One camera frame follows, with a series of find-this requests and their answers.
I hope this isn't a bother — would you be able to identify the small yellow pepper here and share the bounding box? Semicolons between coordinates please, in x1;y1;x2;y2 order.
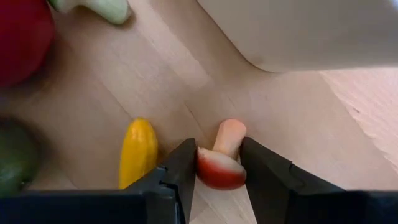
118;117;159;190

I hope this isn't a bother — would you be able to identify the white plastic basket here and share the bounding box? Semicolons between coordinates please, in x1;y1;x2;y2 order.
196;0;398;74

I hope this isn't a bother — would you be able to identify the green avocado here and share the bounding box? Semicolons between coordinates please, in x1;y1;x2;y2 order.
0;119;41;198

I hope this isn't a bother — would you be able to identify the red apple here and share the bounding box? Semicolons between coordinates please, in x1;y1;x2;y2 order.
0;0;56;90

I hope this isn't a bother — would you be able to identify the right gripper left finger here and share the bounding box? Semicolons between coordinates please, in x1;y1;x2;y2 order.
0;138;197;224

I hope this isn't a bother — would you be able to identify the red cap mushroom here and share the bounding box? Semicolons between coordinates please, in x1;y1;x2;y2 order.
195;118;248;191

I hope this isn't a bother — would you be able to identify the green cap mushroom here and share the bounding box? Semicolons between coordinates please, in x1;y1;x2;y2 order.
48;0;133;26

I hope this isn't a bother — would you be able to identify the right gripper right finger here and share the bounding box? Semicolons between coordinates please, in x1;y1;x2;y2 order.
239;136;398;224

